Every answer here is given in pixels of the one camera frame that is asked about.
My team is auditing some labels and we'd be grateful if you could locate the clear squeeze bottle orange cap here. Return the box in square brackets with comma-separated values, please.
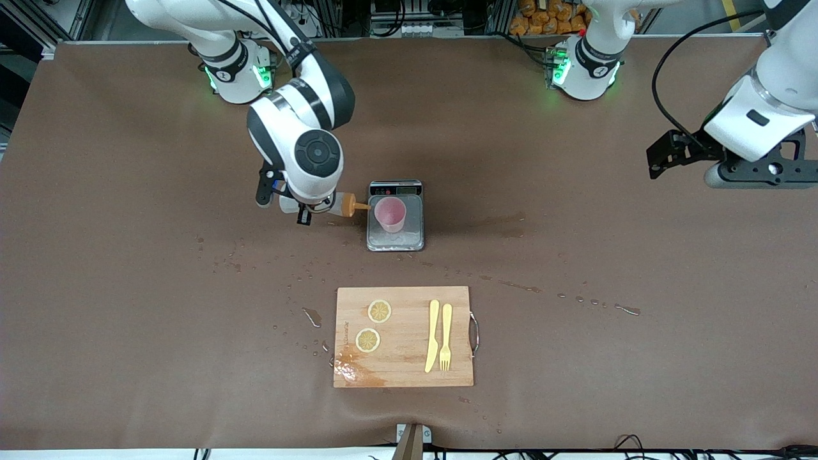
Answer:
[279, 192, 371, 222]

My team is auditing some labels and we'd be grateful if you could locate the pink plastic cup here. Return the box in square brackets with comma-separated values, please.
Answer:
[374, 197, 408, 234]

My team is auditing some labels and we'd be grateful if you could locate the silver digital kitchen scale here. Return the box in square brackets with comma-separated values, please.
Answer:
[366, 180, 425, 252]

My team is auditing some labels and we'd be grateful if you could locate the yellow plastic knife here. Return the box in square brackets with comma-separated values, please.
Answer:
[424, 299, 441, 374]

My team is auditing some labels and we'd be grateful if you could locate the wooden cutting board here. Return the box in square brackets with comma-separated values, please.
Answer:
[333, 286, 480, 388]

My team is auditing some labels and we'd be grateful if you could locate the orange snack bag pile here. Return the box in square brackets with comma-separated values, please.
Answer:
[509, 0, 592, 36]

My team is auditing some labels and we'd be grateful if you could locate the yellow plastic fork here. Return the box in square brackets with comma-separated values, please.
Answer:
[438, 303, 453, 372]

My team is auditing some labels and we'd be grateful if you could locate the white power strip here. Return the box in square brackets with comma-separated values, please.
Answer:
[281, 6, 320, 39]

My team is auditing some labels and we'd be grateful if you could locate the metal table edge clamp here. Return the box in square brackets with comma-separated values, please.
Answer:
[395, 423, 433, 460]

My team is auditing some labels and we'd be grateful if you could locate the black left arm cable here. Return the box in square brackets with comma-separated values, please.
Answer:
[651, 9, 768, 139]

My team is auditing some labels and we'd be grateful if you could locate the black floor cable bundle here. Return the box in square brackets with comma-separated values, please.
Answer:
[613, 434, 818, 460]

